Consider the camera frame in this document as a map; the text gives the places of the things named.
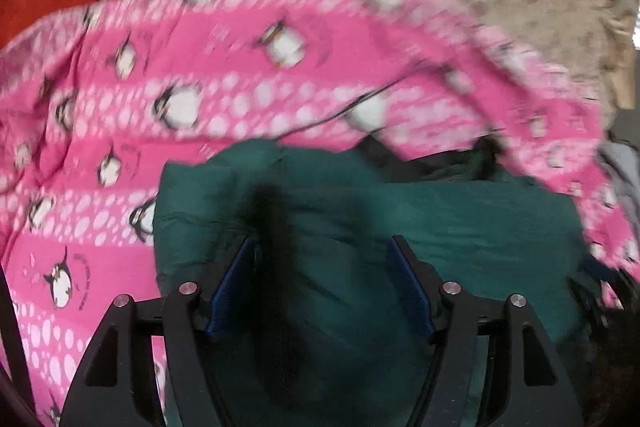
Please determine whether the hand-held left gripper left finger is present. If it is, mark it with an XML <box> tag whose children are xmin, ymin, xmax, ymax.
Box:
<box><xmin>60</xmin><ymin>235</ymin><xmax>257</xmax><ymax>427</ymax></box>

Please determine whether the green puffer jacket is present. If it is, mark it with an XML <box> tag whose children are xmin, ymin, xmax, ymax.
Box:
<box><xmin>152</xmin><ymin>138</ymin><xmax>603</xmax><ymax>427</ymax></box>

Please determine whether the grey sweatshirt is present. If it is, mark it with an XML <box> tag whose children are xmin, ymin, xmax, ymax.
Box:
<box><xmin>597</xmin><ymin>141</ymin><xmax>640</xmax><ymax>229</ymax></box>

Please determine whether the pink penguin print blanket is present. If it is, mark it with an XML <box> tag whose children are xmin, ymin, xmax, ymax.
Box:
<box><xmin>0</xmin><ymin>0</ymin><xmax>640</xmax><ymax>427</ymax></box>

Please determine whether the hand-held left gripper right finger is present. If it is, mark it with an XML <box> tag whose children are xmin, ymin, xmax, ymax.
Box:
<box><xmin>386</xmin><ymin>235</ymin><xmax>584</xmax><ymax>427</ymax></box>

